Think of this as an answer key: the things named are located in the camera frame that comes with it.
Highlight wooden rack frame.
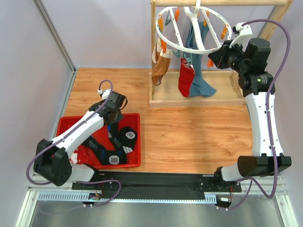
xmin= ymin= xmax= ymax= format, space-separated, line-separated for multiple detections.
xmin=149 ymin=0 xmax=292 ymax=107

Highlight red plastic bin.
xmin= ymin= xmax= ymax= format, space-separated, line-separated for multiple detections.
xmin=70 ymin=113 xmax=141 ymax=169

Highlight orange clip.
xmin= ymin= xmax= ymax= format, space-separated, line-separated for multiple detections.
xmin=207 ymin=59 xmax=214 ymax=68
xmin=160 ymin=39 xmax=167 ymax=55

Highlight orange clip front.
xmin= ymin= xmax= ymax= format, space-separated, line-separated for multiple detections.
xmin=207 ymin=59 xmax=214 ymax=68

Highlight aluminium rail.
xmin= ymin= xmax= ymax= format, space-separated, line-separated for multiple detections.
xmin=30 ymin=171 xmax=273 ymax=210

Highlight black base mat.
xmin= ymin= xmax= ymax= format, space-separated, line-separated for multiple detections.
xmin=72 ymin=171 xmax=242 ymax=202

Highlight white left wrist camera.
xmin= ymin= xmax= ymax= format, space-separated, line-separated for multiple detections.
xmin=98 ymin=88 xmax=112 ymax=99

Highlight teal clip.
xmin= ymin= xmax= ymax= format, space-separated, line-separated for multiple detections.
xmin=164 ymin=11 xmax=175 ymax=26

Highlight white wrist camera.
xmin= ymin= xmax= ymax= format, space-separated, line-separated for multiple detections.
xmin=98 ymin=88 xmax=112 ymax=99
xmin=229 ymin=23 xmax=252 ymax=48

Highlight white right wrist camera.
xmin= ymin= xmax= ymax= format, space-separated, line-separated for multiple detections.
xmin=229 ymin=23 xmax=252 ymax=48

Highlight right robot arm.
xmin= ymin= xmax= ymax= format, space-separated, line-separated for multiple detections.
xmin=208 ymin=38 xmax=292 ymax=182

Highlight white round clip hanger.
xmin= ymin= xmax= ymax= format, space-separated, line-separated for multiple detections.
xmin=152 ymin=0 xmax=232 ymax=54

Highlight teal blue hanging sock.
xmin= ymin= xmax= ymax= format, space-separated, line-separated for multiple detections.
xmin=185 ymin=25 xmax=216 ymax=98

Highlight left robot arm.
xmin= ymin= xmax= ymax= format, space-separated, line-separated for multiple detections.
xmin=30 ymin=89 xmax=127 ymax=186

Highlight black sock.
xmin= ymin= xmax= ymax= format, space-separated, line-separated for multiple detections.
xmin=82 ymin=136 xmax=127 ymax=166
xmin=107 ymin=123 xmax=138 ymax=154

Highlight teal clip gripped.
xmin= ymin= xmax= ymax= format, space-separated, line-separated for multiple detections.
xmin=183 ymin=52 xmax=193 ymax=68

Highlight red santa sock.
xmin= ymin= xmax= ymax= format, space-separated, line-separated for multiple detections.
xmin=69 ymin=145 xmax=97 ymax=166
xmin=178 ymin=58 xmax=195 ymax=97

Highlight brown cream hanging sock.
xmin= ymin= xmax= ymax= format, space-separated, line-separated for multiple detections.
xmin=151 ymin=38 xmax=173 ymax=86

